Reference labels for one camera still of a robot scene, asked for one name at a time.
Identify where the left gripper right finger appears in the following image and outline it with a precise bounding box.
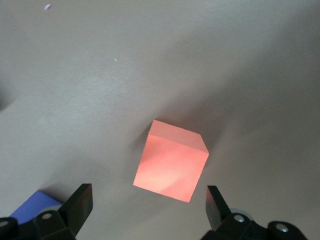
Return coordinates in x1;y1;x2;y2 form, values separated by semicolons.
203;185;255;240

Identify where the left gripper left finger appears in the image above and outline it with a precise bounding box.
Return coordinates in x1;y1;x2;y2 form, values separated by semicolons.
33;184;94;240

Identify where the purple foam block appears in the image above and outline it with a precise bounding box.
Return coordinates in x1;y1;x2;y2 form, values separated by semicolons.
8;189;63;226

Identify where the orange foam block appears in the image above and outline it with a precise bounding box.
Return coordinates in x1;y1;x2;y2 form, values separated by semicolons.
132;119;210;203

